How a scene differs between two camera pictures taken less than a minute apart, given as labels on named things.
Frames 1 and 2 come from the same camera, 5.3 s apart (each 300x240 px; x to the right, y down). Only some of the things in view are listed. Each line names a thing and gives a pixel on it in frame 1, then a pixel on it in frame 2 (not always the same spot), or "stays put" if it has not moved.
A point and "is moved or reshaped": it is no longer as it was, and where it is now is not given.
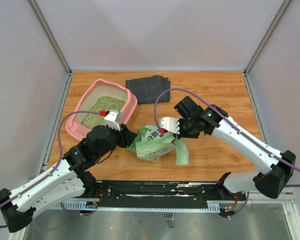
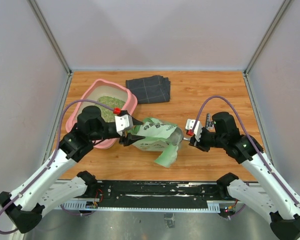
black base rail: x=155 y=196 stays put
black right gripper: x=182 y=134 to x=200 y=144
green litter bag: x=150 y=144 is moved or reshaped
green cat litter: x=103 y=103 stays put
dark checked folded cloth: x=147 y=90 stays put
